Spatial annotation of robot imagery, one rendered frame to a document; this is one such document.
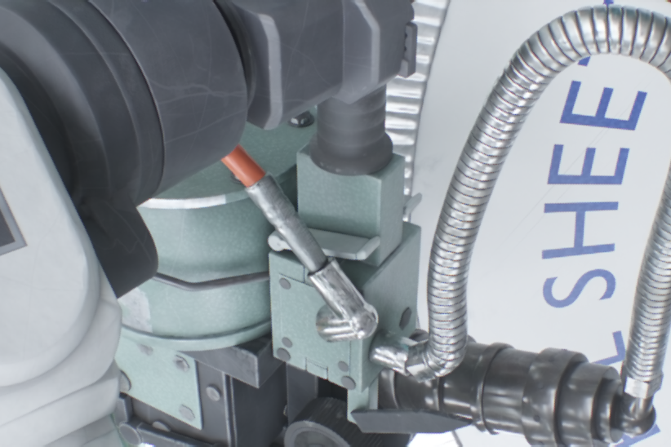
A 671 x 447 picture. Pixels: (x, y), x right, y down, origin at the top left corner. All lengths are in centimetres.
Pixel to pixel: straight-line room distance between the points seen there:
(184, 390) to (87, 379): 35
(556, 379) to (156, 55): 34
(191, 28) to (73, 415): 14
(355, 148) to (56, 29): 20
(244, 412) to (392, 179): 21
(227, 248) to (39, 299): 27
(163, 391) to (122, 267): 32
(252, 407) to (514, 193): 23
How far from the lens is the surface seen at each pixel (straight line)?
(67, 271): 32
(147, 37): 38
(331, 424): 67
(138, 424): 73
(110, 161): 37
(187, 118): 39
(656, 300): 55
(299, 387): 71
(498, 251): 78
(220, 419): 68
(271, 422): 73
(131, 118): 37
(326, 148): 53
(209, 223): 56
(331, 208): 56
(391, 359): 58
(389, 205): 55
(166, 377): 68
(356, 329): 54
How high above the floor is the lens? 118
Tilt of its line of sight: 11 degrees up
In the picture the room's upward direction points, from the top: 113 degrees counter-clockwise
